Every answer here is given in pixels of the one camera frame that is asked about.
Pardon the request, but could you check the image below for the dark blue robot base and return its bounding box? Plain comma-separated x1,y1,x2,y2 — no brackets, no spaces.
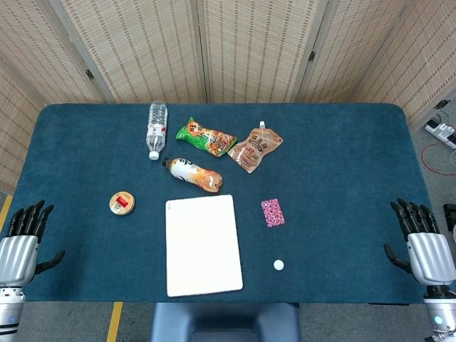
149,302,302,342

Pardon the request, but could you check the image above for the white power strip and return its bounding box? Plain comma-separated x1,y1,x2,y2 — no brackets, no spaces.
423,118,456,150

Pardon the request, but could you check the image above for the white rectangular board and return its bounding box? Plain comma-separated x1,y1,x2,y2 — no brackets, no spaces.
165,194,244,298

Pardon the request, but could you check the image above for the pink patterned packet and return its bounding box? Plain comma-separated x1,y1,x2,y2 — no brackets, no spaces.
260,198,286,228

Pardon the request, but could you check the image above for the black equipment box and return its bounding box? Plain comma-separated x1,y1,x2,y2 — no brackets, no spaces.
442,203,456,244

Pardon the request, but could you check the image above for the clear plastic water bottle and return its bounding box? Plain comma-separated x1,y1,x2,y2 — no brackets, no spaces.
145,100,169,161

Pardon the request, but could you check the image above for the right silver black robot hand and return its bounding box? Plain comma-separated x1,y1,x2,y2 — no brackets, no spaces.
383,197,456,288

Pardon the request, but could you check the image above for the green orange snack bag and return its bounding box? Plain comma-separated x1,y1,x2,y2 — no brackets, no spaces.
175,116,238,159

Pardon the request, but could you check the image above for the blue felt table cover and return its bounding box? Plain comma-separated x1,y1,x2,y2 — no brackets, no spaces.
0,103,446,304

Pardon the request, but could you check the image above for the yellow floor tape strip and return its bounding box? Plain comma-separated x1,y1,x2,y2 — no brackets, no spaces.
106,301,124,342
0,194,14,232

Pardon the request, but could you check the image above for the orange white tea bottle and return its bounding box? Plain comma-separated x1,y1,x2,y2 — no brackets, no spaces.
162,157,224,194

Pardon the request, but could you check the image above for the brown spouted snack pouch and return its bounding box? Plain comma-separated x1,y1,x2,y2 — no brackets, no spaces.
227,120,285,175

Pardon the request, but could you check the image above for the bamboo folding screen panel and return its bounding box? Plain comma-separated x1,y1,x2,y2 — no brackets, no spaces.
48,0,208,104
196,0,331,104
0,0,115,105
0,58,49,195
352,0,456,133
295,0,425,104

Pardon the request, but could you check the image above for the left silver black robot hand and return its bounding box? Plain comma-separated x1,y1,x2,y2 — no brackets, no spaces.
0,199,66,288

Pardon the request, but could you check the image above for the red floor cable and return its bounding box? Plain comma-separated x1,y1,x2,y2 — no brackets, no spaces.
420,142,456,176

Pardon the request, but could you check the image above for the round gold red tin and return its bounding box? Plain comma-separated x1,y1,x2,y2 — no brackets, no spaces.
109,191,136,217

